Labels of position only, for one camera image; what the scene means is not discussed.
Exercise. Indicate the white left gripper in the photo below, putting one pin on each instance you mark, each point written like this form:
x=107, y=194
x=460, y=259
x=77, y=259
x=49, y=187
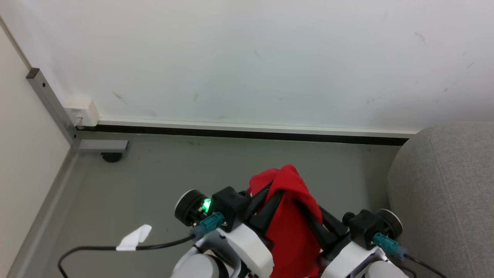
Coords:
x=252, y=247

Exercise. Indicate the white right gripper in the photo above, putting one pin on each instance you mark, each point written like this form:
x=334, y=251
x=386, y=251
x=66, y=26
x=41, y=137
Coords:
x=349, y=260

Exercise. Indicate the red clothing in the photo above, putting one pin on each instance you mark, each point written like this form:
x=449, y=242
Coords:
x=293, y=231

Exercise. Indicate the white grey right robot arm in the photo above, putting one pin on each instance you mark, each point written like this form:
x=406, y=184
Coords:
x=386, y=270

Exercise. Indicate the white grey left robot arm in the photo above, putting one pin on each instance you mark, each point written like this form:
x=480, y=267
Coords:
x=200, y=264

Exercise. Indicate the black round right gripper motor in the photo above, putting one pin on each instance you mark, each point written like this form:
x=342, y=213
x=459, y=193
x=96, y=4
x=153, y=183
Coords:
x=391, y=224

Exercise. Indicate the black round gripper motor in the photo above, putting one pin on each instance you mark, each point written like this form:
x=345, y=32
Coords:
x=189, y=208
x=391, y=224

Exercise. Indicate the black round left gripper motor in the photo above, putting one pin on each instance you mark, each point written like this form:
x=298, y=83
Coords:
x=189, y=208

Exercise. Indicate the white black baseboard strip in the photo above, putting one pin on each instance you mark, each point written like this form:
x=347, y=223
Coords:
x=247, y=130

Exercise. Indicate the grey fabric sofa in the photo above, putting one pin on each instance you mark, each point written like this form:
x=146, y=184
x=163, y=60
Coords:
x=444, y=200

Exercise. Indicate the white tape tag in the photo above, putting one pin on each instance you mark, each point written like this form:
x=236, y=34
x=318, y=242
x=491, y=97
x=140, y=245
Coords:
x=135, y=237

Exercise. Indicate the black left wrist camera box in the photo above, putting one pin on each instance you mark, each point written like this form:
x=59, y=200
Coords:
x=230, y=206

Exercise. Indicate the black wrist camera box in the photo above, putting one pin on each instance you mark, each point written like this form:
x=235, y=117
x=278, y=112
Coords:
x=362, y=227
x=230, y=206

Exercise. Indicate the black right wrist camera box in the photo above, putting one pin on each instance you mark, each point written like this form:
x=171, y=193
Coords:
x=362, y=227

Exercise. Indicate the black frame foot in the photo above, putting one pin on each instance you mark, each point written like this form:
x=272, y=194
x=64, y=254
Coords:
x=112, y=156

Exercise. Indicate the white wall outlet box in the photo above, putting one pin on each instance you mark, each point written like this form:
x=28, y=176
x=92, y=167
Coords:
x=82, y=112

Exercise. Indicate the grey metal frame post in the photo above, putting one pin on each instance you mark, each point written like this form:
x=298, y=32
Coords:
x=50, y=102

